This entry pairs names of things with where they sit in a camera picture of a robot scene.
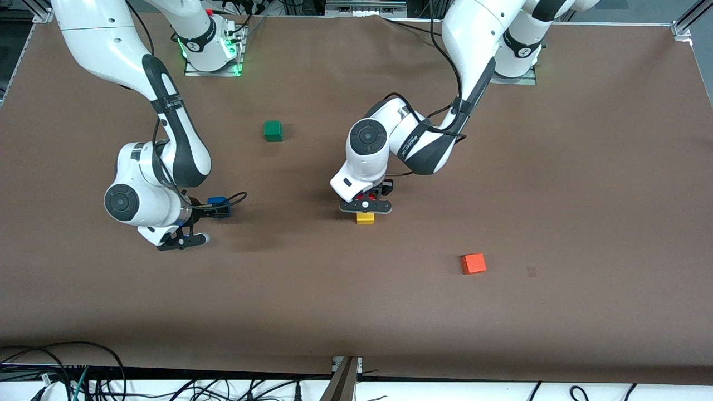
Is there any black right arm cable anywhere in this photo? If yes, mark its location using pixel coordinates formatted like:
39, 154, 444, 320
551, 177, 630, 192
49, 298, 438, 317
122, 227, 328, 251
125, 0, 248, 223

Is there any black base cable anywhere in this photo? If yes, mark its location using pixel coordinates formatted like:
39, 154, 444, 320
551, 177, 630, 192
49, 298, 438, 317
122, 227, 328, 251
390, 18, 446, 35

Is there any orange wooden block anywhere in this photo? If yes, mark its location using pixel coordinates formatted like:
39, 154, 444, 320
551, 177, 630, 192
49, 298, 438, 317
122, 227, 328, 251
461, 253, 487, 276

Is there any long looping black cable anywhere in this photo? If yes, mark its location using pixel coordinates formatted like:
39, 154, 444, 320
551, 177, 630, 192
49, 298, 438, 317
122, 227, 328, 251
0, 341, 128, 401

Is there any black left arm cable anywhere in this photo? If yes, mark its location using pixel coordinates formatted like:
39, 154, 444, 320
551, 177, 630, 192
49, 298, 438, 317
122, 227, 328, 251
384, 0, 470, 143

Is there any green cable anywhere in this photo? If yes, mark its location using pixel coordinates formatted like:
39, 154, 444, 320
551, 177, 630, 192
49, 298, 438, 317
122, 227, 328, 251
71, 366, 91, 401

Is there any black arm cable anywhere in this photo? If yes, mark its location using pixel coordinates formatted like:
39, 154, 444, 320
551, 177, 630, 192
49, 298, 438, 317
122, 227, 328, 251
125, 0, 248, 223
384, 0, 470, 143

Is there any aluminium frame post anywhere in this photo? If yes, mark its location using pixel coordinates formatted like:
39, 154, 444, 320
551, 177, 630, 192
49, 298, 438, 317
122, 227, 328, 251
320, 356, 363, 401

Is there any aluminium corner frame profile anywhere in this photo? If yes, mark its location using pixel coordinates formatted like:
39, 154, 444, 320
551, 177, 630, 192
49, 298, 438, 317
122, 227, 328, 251
671, 0, 713, 40
25, 0, 55, 24

